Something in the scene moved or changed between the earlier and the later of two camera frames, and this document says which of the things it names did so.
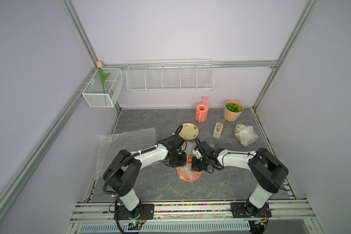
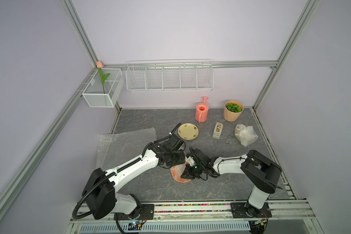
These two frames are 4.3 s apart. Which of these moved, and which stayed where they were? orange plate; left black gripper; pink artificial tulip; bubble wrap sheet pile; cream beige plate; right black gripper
Moved: right black gripper; orange plate
Stayed: bubble wrap sheet pile; pink artificial tulip; left black gripper; cream beige plate
